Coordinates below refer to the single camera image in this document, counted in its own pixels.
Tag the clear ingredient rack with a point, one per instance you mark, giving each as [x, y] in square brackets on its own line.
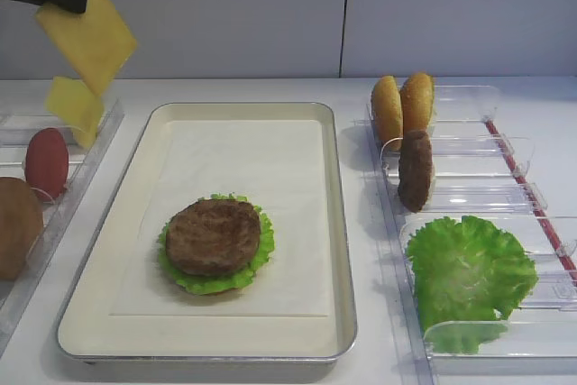
[16, 132]
[480, 171]

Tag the brown meat patty on tray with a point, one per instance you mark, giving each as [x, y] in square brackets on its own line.
[213, 237]

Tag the yellow cheese slice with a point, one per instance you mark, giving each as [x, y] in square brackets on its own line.
[96, 43]
[76, 106]

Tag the clear left ingredient rack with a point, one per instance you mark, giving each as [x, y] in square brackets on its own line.
[16, 132]

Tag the cream metal serving tray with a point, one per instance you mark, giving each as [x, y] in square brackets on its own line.
[91, 332]

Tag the brown bun in left rack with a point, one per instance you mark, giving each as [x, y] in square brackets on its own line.
[21, 224]

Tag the green lettuce leaf in rack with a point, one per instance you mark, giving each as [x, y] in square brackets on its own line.
[469, 276]

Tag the yellow cheese slice back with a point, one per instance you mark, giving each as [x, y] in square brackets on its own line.
[76, 106]

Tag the green lettuce under patty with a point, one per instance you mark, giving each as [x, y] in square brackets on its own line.
[243, 277]

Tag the golden bun half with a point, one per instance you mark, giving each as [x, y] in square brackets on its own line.
[387, 112]
[417, 97]

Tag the clear right ingredient rack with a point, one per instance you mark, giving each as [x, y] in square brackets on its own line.
[480, 171]

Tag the white paper tray liner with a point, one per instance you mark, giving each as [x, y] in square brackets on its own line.
[278, 166]

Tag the yellow cheese slice front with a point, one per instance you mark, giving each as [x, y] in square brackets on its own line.
[96, 43]

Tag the golden bun half left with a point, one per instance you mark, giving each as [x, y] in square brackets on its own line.
[387, 112]

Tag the brown meat patty in rack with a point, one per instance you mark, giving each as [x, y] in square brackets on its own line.
[415, 170]

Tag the golden bun half right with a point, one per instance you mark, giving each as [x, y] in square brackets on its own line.
[417, 97]

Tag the red tomato slice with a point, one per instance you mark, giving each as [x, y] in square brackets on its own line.
[46, 165]

